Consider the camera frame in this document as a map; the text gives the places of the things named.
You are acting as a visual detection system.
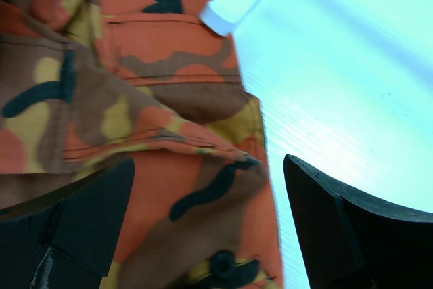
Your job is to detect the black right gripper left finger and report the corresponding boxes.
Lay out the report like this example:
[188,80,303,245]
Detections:
[1,158,135,289]

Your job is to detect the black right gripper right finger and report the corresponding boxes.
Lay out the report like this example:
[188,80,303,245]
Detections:
[283,155,432,288]

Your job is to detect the orange camouflage trousers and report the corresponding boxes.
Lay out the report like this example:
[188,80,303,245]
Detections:
[1,0,284,288]

